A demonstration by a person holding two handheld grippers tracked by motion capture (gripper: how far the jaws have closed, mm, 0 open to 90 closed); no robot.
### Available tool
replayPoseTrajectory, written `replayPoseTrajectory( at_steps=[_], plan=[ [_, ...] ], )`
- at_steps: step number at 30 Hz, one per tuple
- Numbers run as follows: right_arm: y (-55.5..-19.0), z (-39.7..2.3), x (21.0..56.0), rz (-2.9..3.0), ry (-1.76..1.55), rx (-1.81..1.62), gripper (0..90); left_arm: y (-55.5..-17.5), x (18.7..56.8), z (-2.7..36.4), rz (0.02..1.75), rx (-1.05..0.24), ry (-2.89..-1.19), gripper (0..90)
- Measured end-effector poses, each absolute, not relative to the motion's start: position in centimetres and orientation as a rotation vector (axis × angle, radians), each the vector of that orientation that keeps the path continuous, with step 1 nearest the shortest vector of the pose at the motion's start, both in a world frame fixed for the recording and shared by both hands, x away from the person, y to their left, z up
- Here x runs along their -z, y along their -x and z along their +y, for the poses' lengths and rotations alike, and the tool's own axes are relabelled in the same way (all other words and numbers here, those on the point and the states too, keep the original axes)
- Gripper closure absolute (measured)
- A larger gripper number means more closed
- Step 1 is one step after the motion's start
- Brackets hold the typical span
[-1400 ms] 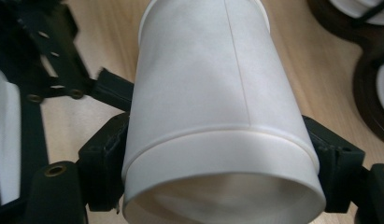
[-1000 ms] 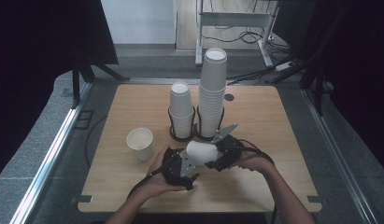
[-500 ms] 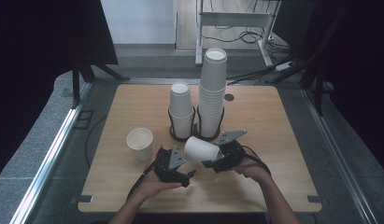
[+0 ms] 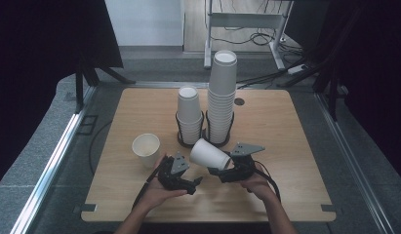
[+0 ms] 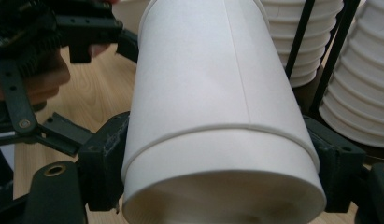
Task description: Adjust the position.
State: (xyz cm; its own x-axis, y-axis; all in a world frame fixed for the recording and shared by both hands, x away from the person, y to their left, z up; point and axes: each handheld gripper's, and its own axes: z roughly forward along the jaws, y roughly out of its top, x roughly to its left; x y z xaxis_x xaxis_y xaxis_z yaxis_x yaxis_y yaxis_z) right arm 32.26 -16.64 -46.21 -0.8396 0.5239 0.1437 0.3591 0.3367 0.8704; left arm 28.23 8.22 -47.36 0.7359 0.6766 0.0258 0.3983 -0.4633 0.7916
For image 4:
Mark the person's right hand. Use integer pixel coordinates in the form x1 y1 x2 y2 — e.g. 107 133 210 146
240 163 277 203

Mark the short stack of white cups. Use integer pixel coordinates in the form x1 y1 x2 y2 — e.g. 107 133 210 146
176 85 204 145

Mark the aluminium floor rail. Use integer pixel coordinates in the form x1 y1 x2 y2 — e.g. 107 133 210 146
313 92 397 234
9 86 97 234

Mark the bundle of black floor cables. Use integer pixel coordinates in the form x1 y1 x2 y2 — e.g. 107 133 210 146
209 27 306 57

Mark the thin black floor cable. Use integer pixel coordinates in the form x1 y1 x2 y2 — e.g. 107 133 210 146
88 120 113 176

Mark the person's left hand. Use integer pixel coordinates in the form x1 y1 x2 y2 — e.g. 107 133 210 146
140 155 189 213

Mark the black wire cup holder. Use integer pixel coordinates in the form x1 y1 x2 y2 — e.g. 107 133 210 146
175 109 236 149

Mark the hand-held gripper cable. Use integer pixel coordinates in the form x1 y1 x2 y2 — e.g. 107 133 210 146
253 159 282 203
132 159 167 211

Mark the right hand-held gripper cable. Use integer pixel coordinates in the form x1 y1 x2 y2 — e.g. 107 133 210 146
253 159 282 203

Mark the grey metal desk frame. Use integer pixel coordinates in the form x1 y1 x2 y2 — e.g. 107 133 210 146
203 0 295 71

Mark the black metal stand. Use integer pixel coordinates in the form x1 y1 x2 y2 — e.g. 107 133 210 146
313 9 362 122
74 53 137 115

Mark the left hand-held gripper cable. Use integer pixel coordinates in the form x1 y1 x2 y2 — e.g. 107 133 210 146
132 159 167 211

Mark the white power strip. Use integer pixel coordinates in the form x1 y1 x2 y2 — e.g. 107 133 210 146
287 63 309 75

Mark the tall stack of white cups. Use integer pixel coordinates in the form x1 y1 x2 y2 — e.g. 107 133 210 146
206 50 238 145

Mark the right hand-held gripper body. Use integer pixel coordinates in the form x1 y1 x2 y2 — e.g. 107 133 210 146
217 141 266 184

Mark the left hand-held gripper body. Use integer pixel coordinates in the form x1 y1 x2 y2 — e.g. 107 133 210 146
156 151 193 192

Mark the single white paper cup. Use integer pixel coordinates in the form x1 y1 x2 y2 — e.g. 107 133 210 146
131 133 162 169
188 137 232 171

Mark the black curtain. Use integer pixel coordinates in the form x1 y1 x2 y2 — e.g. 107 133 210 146
0 0 124 189
285 0 401 181

